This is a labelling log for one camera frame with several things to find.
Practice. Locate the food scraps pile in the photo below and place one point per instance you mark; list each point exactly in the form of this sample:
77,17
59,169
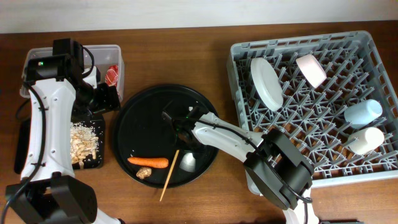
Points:
83,144

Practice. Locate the clear plastic waste bin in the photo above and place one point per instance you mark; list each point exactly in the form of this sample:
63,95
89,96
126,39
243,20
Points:
104,55

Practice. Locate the cream plastic cup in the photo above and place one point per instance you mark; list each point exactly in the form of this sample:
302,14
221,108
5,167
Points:
366,140

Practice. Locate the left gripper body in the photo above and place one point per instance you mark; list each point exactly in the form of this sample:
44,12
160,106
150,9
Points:
92,101

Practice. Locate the black rectangular tray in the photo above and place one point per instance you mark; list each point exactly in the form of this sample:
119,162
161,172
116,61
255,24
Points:
97,125

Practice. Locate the blue plastic cup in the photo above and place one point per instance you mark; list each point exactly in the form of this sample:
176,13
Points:
363,113

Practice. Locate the pink bowl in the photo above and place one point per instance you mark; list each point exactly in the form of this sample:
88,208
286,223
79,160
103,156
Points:
312,70

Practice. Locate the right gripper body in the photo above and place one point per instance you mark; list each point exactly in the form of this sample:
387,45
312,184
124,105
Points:
184,142

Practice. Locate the round black serving tray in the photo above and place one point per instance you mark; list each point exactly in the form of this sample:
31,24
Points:
140,131

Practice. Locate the grey dishwasher rack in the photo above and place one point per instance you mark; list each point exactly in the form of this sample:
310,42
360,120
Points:
313,117

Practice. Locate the ginger root piece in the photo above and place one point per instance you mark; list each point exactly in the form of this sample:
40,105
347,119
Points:
144,172

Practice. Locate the orange carrot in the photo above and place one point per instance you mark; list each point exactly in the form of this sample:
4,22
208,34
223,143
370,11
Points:
159,163

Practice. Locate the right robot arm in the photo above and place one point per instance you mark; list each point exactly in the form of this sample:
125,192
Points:
276,169

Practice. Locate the wooden chopstick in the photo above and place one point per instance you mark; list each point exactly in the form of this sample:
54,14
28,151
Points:
169,174

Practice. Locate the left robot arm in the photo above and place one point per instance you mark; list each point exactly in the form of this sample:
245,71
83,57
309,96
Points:
48,191

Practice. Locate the red snack wrapper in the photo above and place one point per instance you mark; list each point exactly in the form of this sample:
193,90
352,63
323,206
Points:
112,75

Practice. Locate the white plastic fork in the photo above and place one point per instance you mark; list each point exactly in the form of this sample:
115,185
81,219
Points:
188,162

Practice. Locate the grey plate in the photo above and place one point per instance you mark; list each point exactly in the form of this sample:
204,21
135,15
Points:
267,83

